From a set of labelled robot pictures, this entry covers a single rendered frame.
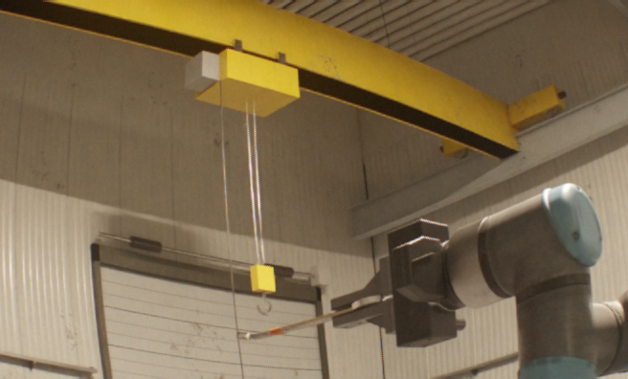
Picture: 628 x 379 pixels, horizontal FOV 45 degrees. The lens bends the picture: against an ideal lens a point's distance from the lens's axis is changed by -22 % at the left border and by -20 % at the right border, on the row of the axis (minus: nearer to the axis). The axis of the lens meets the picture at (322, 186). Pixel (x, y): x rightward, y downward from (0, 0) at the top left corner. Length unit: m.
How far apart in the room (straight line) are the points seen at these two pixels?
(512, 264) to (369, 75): 9.70
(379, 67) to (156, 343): 4.65
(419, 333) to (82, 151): 11.24
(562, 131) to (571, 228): 11.58
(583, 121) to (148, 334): 6.84
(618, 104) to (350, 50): 4.08
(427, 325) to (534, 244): 0.17
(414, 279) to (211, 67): 8.07
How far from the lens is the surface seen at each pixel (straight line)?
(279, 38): 9.67
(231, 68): 8.86
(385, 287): 0.97
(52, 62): 12.34
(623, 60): 12.78
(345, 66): 10.24
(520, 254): 0.83
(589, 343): 0.81
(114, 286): 11.62
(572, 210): 0.81
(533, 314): 0.80
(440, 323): 0.93
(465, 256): 0.87
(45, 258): 11.19
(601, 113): 12.04
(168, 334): 11.96
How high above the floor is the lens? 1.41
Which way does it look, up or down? 20 degrees up
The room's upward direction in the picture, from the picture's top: 6 degrees counter-clockwise
